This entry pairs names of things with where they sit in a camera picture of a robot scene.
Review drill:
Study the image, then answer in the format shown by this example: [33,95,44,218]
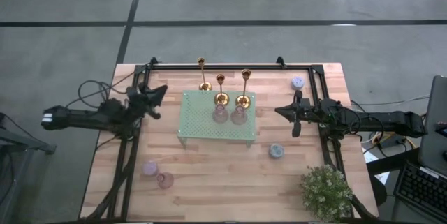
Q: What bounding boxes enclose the grey laptop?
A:
[418,75,447,177]

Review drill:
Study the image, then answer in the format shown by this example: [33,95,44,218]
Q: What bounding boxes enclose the green perforated metal shelf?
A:
[176,90,258,148]

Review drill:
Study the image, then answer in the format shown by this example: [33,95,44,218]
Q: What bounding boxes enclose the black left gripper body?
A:
[126,89,151,117]

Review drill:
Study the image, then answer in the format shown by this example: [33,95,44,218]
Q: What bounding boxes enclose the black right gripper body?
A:
[302,98,321,124]

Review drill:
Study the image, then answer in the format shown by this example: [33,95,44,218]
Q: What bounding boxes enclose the black keyboard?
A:
[393,160,447,222]

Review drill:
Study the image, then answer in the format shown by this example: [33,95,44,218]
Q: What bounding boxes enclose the black power adapter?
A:
[379,137,408,149]

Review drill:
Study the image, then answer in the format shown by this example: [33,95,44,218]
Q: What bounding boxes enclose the white paper sheet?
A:
[362,147,390,186]

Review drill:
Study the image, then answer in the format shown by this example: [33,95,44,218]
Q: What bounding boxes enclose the tallest brass candlestick holder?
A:
[235,68,252,110]

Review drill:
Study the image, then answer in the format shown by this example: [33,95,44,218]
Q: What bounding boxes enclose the grey metal stand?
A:
[0,112,57,224]

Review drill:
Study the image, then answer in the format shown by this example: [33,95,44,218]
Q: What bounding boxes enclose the pink ribbed glass candle holder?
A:
[212,103,230,124]
[142,160,160,177]
[156,172,175,189]
[230,104,248,126]

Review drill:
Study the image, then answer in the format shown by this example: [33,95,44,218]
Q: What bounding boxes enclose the black aluminium table frame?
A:
[82,56,380,223]

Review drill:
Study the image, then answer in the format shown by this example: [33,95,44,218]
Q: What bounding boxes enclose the yellow cable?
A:
[370,132,417,150]

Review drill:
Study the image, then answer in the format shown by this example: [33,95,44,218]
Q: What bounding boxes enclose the teal leaf patterned round tin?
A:
[268,142,286,160]

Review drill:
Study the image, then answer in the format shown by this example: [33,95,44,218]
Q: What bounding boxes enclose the potted plant with white flowers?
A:
[300,163,354,222]

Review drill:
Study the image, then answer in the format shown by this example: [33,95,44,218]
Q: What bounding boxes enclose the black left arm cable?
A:
[66,65,154,109]

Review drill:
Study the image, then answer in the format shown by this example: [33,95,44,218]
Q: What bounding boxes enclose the purple flower patterned round tin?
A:
[291,76,306,91]

